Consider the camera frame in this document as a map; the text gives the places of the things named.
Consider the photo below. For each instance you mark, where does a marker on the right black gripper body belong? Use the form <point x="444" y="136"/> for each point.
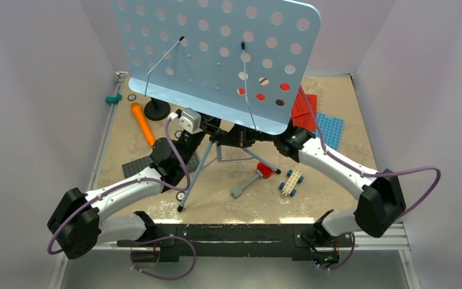
<point x="248" y="136"/>

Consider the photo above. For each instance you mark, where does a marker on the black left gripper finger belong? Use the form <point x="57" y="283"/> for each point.
<point x="210" y="123"/>
<point x="213" y="133"/>

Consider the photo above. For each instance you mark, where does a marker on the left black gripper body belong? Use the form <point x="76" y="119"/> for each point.
<point x="190" y="146"/>

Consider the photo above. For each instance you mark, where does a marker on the black microphone stand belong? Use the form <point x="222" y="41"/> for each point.
<point x="156" y="110"/>

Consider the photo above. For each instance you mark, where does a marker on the orange toy microphone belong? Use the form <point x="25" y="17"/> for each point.
<point x="137" y="111"/>

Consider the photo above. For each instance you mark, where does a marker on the red sheet music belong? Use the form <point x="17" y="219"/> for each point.
<point x="300" y="106"/>
<point x="305" y="121"/>

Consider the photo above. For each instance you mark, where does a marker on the light blue music stand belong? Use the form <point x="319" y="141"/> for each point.
<point x="195" y="54"/>

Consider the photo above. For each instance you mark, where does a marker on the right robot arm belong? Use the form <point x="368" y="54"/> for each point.
<point x="379" y="195"/>

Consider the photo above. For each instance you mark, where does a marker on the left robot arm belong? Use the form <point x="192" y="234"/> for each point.
<point x="84" y="219"/>

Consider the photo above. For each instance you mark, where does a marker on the red grey toy hammer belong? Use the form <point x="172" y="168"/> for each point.
<point x="262" y="172"/>

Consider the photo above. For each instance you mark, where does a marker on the orange black poker chip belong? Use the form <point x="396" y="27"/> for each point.
<point x="180" y="196"/>

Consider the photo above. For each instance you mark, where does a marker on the dark grey building baseplate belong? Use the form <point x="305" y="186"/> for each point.
<point x="134" y="167"/>

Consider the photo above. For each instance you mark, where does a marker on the white blue toy car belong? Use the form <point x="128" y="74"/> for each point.
<point x="287" y="188"/>

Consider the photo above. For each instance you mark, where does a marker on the teal clamp piece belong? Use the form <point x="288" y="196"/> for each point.
<point x="114" y="99"/>

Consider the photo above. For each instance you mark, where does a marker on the light blue building baseplate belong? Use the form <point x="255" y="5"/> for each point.
<point x="332" y="128"/>

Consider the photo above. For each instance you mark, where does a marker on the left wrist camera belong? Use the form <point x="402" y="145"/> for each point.
<point x="188" y="119"/>

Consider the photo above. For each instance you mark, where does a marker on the black table front rail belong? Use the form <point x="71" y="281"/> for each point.
<point x="297" y="242"/>

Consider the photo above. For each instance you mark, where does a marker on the aluminium side rail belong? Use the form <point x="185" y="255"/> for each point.
<point x="62" y="261"/>

